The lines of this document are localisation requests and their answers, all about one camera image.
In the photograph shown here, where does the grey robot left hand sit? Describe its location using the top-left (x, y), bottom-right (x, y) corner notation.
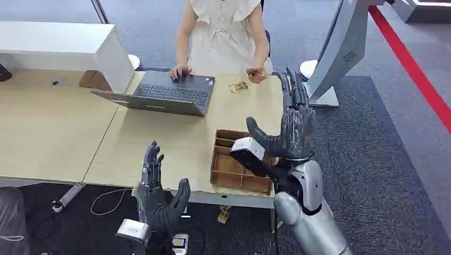
top-left (135, 140), bottom-right (191, 248)

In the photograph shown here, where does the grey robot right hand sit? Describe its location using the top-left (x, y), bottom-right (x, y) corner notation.
top-left (246, 66), bottom-right (317, 161)

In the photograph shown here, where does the person's right hand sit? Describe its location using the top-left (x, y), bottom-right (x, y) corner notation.
top-left (169, 64), bottom-right (193, 81)

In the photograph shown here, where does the person's left hand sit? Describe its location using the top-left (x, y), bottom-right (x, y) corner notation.
top-left (246, 65), bottom-right (269, 84)

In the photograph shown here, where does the grey laptop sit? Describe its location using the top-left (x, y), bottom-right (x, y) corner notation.
top-left (90, 70), bottom-right (216, 117)

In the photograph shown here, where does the white device yellow label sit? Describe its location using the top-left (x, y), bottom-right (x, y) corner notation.
top-left (172, 234), bottom-right (189, 255)

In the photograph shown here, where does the white round base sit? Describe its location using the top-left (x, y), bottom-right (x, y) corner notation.
top-left (299, 59), bottom-right (319, 81)
top-left (127, 54), bottom-right (141, 71)

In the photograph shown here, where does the person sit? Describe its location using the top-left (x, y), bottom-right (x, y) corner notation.
top-left (169, 0), bottom-right (274, 84)

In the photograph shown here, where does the dark carpet mat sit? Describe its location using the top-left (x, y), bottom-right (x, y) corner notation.
top-left (18, 66), bottom-right (451, 255)

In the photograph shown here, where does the wooden compartment box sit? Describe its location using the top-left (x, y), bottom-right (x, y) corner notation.
top-left (210, 129), bottom-right (279, 197)

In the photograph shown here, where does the brown cardboard box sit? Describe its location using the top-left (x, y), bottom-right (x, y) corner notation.
top-left (78, 70), bottom-right (113, 92)

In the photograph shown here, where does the white desk leg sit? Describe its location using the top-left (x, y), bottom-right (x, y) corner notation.
top-left (52, 183), bottom-right (85, 214)

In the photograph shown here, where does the grey kiosk stand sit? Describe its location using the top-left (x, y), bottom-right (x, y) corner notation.
top-left (299, 0), bottom-right (387, 108)

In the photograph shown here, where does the grey metal pole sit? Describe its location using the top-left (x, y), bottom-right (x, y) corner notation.
top-left (90, 0), bottom-right (109, 24)

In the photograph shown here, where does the white cabinet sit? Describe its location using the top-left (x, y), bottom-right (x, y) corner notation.
top-left (0, 21), bottom-right (136, 94)

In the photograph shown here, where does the red floor tape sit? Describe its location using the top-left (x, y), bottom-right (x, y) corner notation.
top-left (368, 5), bottom-right (451, 134)

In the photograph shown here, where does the dark grey bulky object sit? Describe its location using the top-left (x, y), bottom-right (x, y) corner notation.
top-left (0, 186), bottom-right (31, 255)

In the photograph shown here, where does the grey platform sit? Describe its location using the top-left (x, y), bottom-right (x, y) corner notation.
top-left (392, 0), bottom-right (451, 24)

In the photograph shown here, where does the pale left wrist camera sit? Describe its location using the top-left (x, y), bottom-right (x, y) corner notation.
top-left (116, 218), bottom-right (152, 255)

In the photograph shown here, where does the white floor cable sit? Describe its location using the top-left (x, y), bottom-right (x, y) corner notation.
top-left (90, 187), bottom-right (133, 216)

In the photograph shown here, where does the black floor cable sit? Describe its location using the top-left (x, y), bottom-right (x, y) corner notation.
top-left (31, 210), bottom-right (59, 242)

